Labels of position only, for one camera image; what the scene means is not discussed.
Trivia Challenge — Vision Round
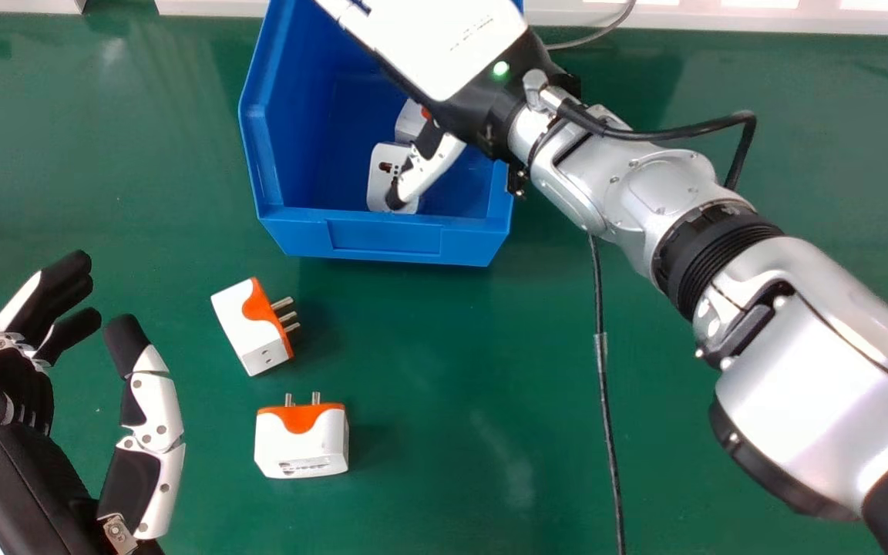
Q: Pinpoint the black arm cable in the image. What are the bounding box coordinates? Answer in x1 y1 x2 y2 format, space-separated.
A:
538 83 758 192

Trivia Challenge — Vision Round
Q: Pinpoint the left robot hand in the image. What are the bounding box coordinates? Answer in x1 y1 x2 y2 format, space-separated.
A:
0 250 187 555

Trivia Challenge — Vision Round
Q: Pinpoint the blue plastic bin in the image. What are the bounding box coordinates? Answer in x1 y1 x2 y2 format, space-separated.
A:
238 0 526 267

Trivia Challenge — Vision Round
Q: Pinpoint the white-and-orange plug adapter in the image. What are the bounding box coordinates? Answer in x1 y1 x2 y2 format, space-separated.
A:
210 277 302 377
366 99 436 215
254 392 351 480

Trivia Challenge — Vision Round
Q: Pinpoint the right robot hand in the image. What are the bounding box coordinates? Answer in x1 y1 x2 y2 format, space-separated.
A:
313 0 582 212

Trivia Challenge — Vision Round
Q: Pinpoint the grey cable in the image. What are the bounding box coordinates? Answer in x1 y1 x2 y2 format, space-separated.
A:
544 0 637 52

